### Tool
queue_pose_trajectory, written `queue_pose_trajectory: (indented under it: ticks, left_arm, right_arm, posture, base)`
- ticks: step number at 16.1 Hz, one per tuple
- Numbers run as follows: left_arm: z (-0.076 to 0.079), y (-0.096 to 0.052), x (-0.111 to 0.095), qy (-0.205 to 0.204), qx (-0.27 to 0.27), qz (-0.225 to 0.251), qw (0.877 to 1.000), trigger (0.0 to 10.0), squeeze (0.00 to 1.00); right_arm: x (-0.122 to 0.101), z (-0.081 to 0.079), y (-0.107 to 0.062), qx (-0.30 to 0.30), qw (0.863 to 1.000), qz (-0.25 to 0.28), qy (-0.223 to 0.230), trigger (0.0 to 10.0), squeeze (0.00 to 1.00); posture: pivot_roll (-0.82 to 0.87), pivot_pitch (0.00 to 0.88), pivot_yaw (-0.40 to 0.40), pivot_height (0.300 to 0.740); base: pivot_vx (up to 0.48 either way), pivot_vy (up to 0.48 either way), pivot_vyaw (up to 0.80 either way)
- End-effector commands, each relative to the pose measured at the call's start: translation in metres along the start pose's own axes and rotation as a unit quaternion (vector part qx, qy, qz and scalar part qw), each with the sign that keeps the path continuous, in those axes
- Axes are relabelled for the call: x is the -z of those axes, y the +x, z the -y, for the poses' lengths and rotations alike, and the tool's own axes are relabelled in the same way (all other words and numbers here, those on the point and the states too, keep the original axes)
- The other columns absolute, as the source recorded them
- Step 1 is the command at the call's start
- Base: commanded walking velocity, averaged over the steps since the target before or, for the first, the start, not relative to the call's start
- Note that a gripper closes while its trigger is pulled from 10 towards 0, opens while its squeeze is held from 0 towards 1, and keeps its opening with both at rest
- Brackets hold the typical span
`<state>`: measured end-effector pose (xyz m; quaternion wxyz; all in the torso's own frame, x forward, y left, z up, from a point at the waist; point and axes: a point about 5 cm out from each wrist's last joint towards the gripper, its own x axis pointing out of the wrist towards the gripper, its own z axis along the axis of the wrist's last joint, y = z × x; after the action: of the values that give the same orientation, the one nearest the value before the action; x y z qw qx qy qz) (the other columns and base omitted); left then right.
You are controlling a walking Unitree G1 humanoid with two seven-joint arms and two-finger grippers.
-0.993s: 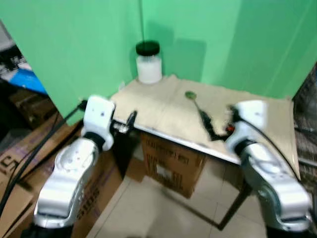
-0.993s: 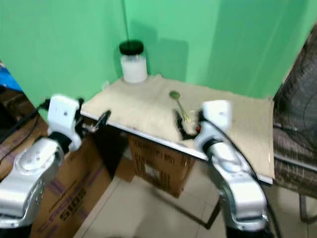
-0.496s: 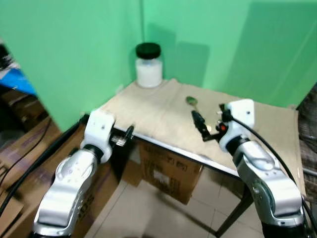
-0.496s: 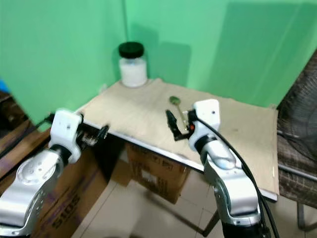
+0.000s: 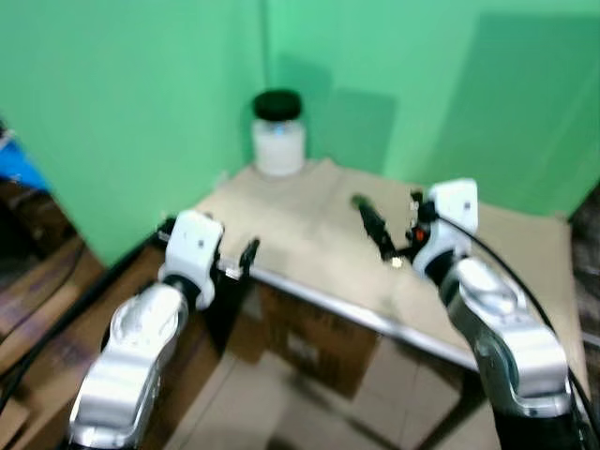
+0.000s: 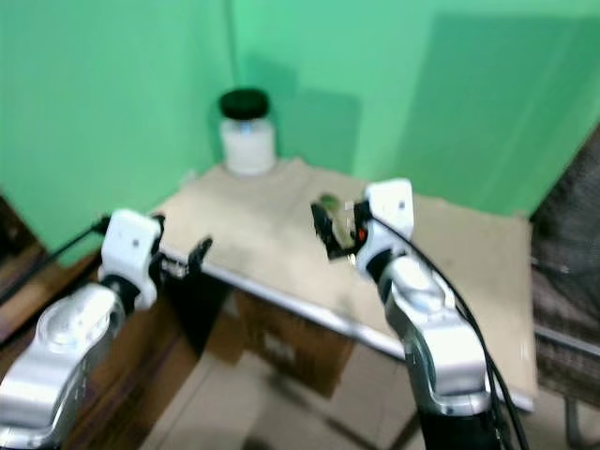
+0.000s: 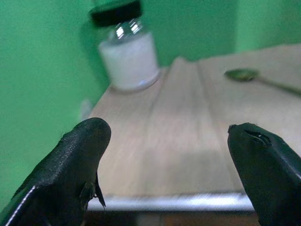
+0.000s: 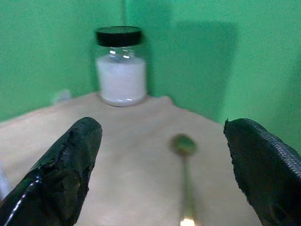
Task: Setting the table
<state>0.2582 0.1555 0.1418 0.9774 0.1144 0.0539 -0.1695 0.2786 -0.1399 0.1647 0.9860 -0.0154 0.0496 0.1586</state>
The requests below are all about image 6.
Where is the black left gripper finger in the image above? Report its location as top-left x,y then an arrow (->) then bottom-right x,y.
187,236 -> 215,278

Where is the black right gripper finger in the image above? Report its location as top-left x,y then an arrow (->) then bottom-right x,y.
311,202 -> 344,263

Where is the white jar with black lid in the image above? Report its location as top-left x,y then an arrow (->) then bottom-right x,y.
219,88 -> 278,177

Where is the brown cardboard box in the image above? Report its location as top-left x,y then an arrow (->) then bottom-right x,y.
230,286 -> 350,399

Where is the dark grey mesh furniture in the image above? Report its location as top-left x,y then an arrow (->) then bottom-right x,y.
530,122 -> 600,413

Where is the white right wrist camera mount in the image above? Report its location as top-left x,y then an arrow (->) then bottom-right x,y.
354,178 -> 415,275

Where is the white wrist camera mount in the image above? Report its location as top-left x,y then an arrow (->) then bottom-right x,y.
98,209 -> 162,310
354,178 -> 415,275

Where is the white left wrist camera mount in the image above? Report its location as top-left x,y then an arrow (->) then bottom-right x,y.
98,209 -> 162,310

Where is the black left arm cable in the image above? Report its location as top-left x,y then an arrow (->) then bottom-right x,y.
0,217 -> 112,303

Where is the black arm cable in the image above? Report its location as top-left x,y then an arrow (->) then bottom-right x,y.
0,217 -> 112,303
369,216 -> 535,450

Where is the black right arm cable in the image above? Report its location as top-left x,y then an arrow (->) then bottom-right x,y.
369,216 -> 535,450

